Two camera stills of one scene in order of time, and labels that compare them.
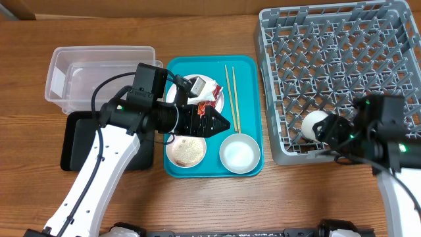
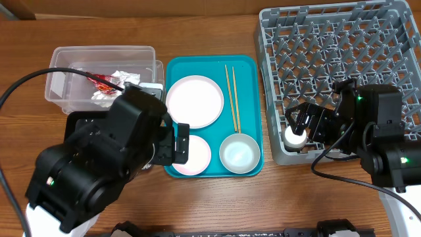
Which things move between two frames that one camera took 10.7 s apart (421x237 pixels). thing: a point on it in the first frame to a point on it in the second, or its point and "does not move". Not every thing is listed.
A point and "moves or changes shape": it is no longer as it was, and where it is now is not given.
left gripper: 191,128 to 166,153
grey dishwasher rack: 323,58 does not move
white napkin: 208,89 to 102,99
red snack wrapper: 202,105 to 104,87
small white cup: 308,122 moves or changes shape
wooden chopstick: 230,96 does not move
